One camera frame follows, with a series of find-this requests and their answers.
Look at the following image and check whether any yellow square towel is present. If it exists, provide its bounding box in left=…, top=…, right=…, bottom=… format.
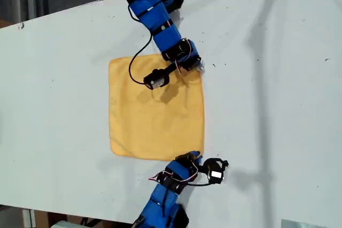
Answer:
left=108, top=53, right=206, bottom=162

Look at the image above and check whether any white plastic container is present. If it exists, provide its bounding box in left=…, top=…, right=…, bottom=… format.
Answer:
left=50, top=220, right=86, bottom=228

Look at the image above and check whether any white table leg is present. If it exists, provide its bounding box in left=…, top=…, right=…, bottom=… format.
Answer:
left=22, top=208, right=36, bottom=228

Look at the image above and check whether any black camera mount stalk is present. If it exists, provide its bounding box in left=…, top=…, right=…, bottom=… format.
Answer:
left=162, top=63, right=179, bottom=76
left=199, top=158, right=230, bottom=172

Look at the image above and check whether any black camera cable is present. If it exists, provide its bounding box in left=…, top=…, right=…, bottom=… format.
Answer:
left=127, top=5, right=155, bottom=84
left=184, top=181, right=214, bottom=187

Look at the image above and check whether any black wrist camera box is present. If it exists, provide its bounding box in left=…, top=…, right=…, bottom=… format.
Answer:
left=143, top=68, right=171, bottom=90
left=205, top=168, right=226, bottom=185

